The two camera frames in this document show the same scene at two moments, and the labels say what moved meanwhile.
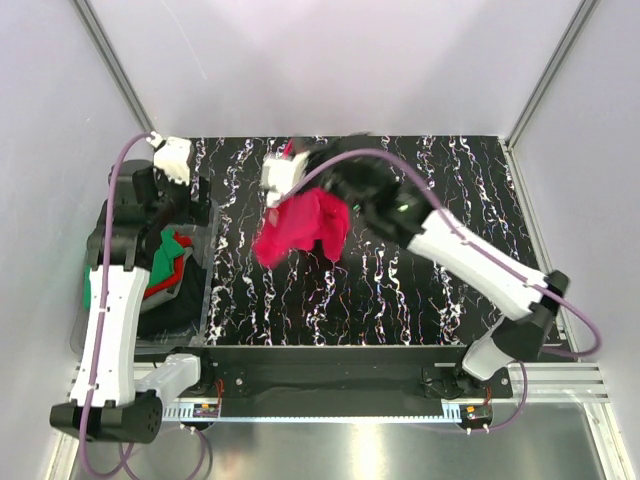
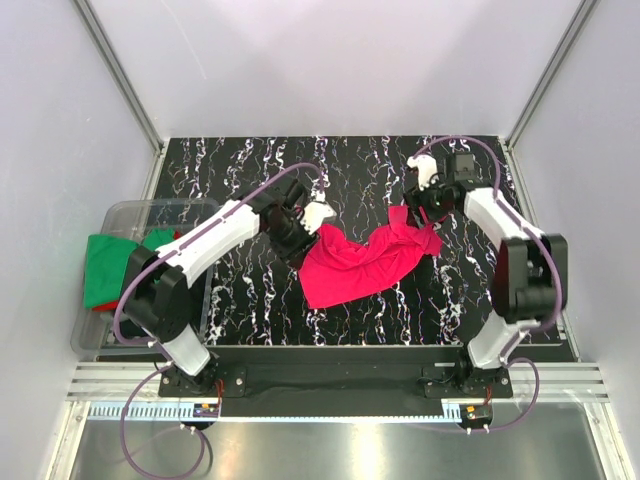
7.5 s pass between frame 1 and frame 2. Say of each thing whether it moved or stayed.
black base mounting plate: stayed
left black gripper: moved
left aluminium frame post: stayed
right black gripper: moved
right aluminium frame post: stayed
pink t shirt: moved
